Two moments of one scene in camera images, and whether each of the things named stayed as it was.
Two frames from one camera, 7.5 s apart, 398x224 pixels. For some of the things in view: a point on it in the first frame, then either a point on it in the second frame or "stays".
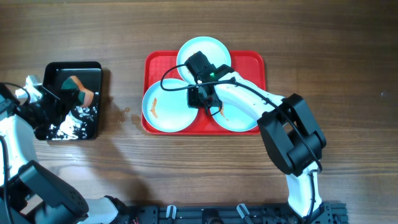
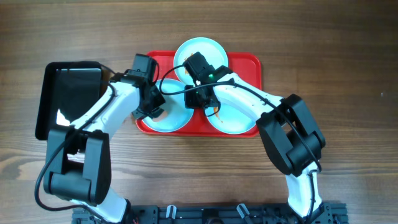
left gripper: [53, 101] to [149, 109]
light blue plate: [213, 50] stays
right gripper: [195, 98] stays
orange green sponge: [86, 96] to [163, 115]
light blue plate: [168, 111] stays
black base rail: [324, 213] stays
